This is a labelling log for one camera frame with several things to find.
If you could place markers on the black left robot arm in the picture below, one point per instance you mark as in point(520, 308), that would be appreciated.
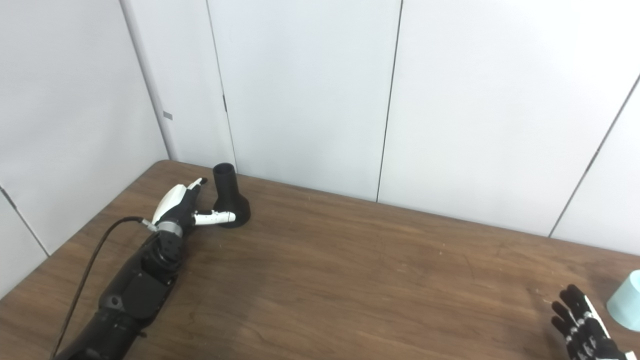
point(135, 290)

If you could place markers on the white and black right hand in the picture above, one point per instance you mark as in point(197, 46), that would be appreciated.
point(582, 330)

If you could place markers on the black nozzle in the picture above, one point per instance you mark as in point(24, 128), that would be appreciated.
point(232, 200)

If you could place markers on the light blue cylinder cup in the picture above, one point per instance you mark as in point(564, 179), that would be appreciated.
point(627, 305)

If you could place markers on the white and black left hand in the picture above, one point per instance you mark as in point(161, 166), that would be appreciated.
point(172, 202)

